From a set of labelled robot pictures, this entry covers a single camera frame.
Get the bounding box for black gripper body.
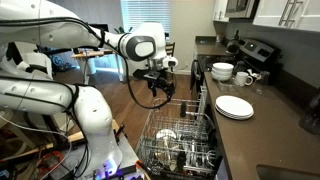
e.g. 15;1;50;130
133;68;175;90

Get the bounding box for white dinner plate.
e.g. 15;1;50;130
214;105;255;119
215;107;254;121
215;95;255;117

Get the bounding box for dishwasher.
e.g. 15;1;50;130
190;83;225;180

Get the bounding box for black tumbler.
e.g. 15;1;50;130
179;101;188;119

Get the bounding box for wooden chair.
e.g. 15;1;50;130
164;41;177;81

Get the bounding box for small white dish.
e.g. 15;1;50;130
155;128;177;141

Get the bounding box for glass cup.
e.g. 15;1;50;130
218;78;240;95

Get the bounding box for white window blinds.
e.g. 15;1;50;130
120;0;171;36

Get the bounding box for black cup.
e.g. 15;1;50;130
175;151;187;172

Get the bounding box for wooden top white table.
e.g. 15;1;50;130
70;48;125;84

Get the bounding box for gray robot mounting table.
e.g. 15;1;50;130
49;131;149;180

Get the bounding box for white coffee mug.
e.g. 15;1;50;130
234;71;254;88

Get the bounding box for black orange clamp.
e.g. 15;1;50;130
134;159;153;180

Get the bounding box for black kettle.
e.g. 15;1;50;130
225;29;247;55

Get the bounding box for small white ceramic piece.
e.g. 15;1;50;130
247;68;263;81

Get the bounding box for wooden board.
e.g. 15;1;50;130
66;119;122;145

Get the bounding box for white upper cabinet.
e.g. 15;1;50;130
252;0;320;33
212;0;231;23

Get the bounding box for black exercise bike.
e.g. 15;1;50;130
33;44;81;73

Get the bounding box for stainless steel microwave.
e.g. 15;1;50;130
224;0;261;20

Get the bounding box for white black equipment stand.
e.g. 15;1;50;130
14;51;54;79

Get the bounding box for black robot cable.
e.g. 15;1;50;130
0;16;174;110

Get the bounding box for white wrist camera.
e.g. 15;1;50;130
162;55;179;70

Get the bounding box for wire dishwasher rack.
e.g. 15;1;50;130
135;96;224;178

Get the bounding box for orange cable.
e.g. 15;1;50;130
35;150;65;179

